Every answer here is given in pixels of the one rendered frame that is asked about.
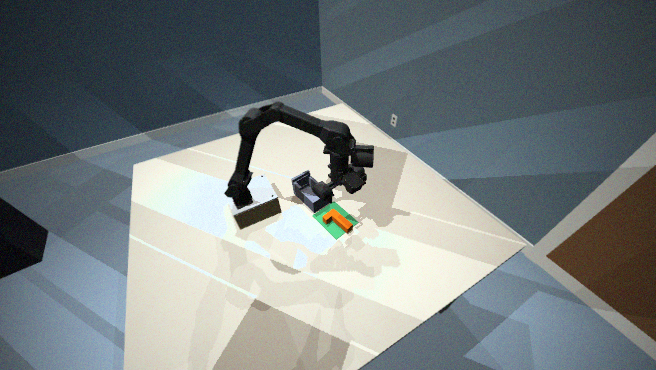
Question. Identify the orange l-shaped part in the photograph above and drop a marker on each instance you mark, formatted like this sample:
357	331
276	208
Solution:
336	217

